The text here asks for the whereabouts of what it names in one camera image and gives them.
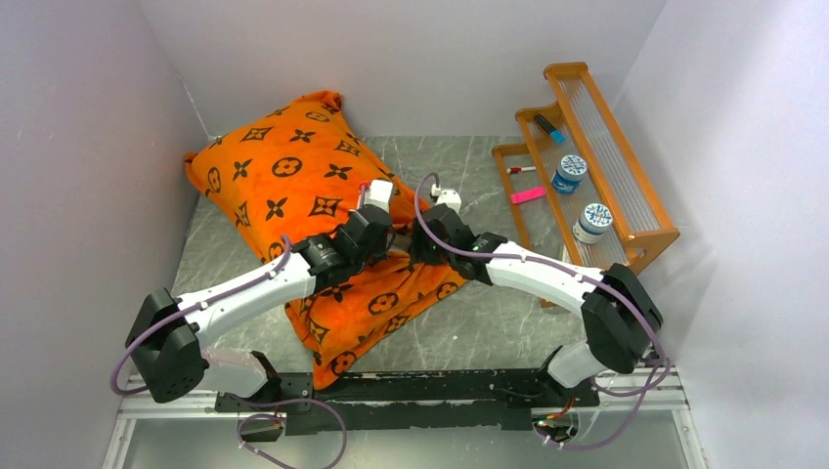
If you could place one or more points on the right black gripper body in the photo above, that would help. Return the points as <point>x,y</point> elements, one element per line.
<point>426,251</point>

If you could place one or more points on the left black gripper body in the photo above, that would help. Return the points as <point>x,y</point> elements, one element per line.
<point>371,254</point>

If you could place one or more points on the orange patterned pillowcase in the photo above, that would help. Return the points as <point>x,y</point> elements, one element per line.
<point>298,172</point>

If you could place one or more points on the orange wooden rack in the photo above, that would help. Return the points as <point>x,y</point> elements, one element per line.
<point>642,227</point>

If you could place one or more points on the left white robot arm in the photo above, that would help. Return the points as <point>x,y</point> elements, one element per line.
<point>172,340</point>

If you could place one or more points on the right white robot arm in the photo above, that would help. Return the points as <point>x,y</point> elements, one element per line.
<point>619,318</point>

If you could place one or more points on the red white pen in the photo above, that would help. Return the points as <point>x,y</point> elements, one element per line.
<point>521,169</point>

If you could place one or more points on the blue white round jar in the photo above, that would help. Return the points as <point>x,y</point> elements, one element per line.
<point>570,171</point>

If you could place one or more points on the black marker blue cap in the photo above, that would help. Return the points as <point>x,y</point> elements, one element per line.
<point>553,132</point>

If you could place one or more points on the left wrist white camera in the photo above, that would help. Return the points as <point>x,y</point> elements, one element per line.
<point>378,193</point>

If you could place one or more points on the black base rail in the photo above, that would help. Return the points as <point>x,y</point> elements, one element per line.
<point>507,398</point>

